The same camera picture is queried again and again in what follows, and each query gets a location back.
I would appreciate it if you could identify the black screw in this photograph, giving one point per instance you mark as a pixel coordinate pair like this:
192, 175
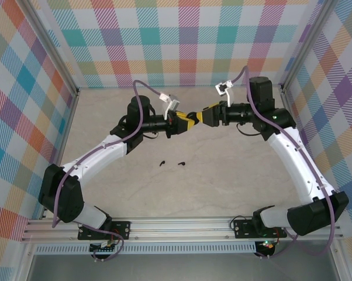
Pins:
182, 163

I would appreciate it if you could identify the grey metal panel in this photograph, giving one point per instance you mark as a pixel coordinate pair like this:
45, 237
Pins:
179, 269

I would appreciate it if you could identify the aluminium frame side rail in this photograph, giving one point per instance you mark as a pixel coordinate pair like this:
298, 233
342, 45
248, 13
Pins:
69, 117
285, 98

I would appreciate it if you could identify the aluminium frame corner post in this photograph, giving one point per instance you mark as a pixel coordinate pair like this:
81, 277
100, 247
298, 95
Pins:
53, 44
304, 44

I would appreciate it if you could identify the thin aluminium frame rail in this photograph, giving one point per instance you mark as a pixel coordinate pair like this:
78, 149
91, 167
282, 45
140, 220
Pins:
89, 87

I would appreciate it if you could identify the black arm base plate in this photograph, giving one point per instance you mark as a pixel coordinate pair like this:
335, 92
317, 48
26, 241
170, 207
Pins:
123, 231
243, 229

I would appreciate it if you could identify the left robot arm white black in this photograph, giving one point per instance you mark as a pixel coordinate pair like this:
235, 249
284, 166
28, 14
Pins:
91, 155

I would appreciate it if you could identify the small electronics circuit board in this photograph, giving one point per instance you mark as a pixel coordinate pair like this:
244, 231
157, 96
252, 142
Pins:
106, 248
266, 245

